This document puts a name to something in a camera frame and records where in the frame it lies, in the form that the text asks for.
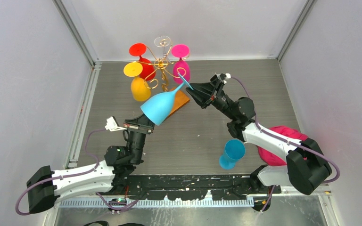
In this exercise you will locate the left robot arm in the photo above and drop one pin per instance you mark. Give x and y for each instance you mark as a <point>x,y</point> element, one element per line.
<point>48,187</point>

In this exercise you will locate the blue wine glass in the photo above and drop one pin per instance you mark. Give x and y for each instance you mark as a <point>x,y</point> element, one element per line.
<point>234,150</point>
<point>159,106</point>

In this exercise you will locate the gold wire glass rack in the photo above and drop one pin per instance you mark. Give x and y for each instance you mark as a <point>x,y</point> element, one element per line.
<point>163,68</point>

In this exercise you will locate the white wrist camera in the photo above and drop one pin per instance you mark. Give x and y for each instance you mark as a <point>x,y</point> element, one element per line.
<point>223,77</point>
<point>112,125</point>

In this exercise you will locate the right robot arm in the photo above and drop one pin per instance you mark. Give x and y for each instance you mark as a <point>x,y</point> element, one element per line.
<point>305,165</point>

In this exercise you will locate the red plastic wine glass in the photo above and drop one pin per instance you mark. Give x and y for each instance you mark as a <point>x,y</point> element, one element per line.
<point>148,72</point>

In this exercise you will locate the pink plastic wine glass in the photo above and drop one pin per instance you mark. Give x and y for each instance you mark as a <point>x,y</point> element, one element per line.
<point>180,67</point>

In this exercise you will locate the yellow plastic wine glass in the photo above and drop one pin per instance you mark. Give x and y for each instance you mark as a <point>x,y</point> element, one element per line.
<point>139,89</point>

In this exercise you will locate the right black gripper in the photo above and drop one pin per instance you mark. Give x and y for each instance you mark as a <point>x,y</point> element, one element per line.
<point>203,92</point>

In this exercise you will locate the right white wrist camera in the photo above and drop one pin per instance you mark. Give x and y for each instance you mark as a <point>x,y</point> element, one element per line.
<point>223,77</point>

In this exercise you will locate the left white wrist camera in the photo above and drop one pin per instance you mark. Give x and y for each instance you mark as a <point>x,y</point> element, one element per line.
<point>112,125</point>

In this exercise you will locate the clear wine glass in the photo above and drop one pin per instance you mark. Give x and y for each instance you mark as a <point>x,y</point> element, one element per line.
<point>165,43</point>

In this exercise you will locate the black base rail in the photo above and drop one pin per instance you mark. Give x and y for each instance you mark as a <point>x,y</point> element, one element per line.
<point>188,187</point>

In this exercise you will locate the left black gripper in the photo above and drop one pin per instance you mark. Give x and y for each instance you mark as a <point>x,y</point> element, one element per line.
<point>146,126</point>

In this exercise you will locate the pink crumpled cloth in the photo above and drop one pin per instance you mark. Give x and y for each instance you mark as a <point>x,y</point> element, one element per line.
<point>273,160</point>

